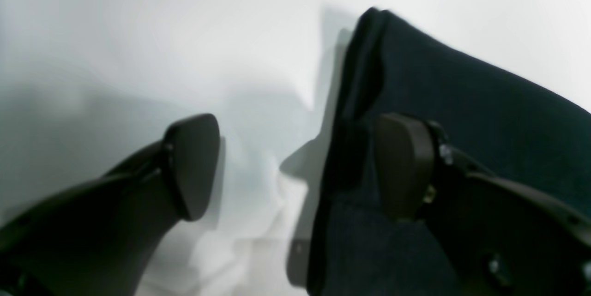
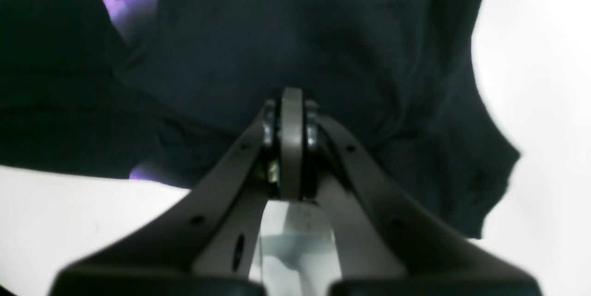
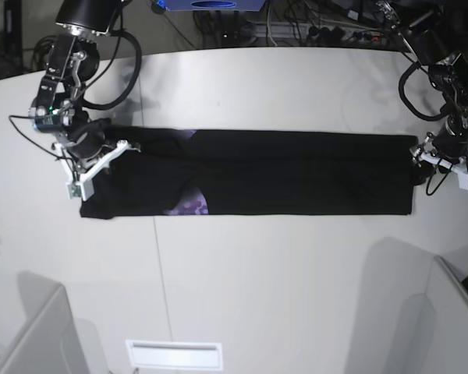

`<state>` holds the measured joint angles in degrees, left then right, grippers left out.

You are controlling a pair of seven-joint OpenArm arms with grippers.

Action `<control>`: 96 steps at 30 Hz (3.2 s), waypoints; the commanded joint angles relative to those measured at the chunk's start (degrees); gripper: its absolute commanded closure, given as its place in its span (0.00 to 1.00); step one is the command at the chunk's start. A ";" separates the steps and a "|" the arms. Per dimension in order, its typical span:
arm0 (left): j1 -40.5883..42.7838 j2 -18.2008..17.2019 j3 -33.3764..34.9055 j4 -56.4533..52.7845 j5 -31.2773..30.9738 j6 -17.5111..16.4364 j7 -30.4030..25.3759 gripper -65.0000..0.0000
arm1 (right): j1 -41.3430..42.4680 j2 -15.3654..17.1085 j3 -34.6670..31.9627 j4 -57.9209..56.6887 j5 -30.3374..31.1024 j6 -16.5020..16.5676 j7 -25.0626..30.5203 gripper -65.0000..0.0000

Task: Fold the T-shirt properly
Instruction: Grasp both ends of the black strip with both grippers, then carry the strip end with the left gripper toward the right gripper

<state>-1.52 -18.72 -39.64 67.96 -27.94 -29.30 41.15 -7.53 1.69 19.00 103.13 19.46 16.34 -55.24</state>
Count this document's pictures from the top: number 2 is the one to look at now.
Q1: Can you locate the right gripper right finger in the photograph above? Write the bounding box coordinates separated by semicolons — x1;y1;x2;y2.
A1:
315;115;538;287

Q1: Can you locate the black T-shirt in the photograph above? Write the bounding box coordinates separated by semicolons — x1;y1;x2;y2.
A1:
0;0;519;239

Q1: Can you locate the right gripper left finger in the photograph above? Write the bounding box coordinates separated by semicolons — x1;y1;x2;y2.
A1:
54;119;269;287

